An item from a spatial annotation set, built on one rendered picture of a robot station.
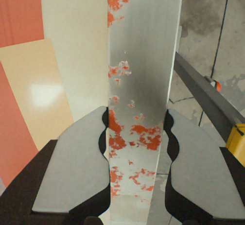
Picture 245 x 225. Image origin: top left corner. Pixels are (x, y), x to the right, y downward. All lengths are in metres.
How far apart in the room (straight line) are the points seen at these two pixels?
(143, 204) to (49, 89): 0.13
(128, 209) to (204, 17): 1.11
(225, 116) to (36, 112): 0.30
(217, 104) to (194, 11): 0.83
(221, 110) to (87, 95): 0.28
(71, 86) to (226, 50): 1.18
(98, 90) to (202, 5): 1.07
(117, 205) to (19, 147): 0.12
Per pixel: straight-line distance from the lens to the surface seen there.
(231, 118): 0.37
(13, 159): 0.24
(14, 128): 0.20
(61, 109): 0.17
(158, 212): 2.20
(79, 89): 0.16
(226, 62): 1.30
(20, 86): 0.18
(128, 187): 0.17
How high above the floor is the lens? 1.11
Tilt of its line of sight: 62 degrees down
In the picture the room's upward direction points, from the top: 178 degrees counter-clockwise
